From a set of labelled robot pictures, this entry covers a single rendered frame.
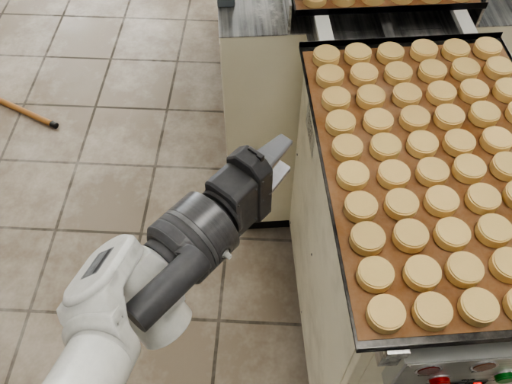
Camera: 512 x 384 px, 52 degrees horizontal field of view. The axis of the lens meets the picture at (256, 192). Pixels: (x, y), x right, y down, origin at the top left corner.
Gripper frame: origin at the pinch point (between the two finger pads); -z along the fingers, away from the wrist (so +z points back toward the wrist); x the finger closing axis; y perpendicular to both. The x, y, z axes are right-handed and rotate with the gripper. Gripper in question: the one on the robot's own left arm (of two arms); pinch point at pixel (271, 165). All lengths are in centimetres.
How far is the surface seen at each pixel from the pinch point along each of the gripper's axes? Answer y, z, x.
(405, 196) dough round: -13.6, -15.5, -10.8
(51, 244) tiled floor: 86, 11, -103
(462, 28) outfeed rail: 0, -60, -13
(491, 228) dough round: -25.9, -18.5, -10.8
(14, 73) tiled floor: 169, -31, -103
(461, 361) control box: -32.6, -2.8, -19.4
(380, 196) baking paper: -10.3, -14.5, -12.8
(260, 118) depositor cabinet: 34, -38, -45
